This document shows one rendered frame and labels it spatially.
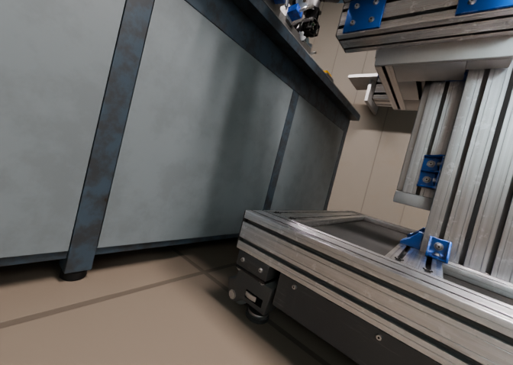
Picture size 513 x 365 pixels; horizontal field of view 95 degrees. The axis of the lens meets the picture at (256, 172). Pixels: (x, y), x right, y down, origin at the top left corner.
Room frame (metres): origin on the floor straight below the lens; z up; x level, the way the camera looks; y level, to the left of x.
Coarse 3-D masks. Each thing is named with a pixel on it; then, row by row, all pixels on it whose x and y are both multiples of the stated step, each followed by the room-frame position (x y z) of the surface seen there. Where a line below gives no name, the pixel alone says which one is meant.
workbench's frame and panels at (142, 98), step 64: (0, 0) 0.35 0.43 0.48; (64, 0) 0.41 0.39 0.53; (128, 0) 0.48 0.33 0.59; (192, 0) 0.58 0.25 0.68; (256, 0) 0.67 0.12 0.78; (0, 64) 0.37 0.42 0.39; (64, 64) 0.42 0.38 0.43; (128, 64) 0.50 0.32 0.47; (192, 64) 0.61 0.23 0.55; (256, 64) 0.79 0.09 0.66; (0, 128) 0.38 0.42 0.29; (64, 128) 0.44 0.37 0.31; (128, 128) 0.52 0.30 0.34; (192, 128) 0.65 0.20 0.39; (256, 128) 0.85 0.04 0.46; (320, 128) 1.22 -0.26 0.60; (0, 192) 0.39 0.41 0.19; (64, 192) 0.45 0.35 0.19; (128, 192) 0.55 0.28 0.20; (192, 192) 0.69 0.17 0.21; (256, 192) 0.92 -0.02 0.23; (320, 192) 1.38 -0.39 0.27; (0, 256) 0.40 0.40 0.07; (64, 256) 0.48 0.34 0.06
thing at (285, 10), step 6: (282, 6) 0.91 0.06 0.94; (288, 6) 0.89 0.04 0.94; (294, 6) 0.88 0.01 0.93; (312, 6) 0.85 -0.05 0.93; (282, 12) 0.90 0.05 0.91; (288, 12) 0.89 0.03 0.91; (294, 12) 0.88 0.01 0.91; (300, 12) 0.89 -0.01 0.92; (288, 18) 0.90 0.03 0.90; (294, 18) 0.91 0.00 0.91
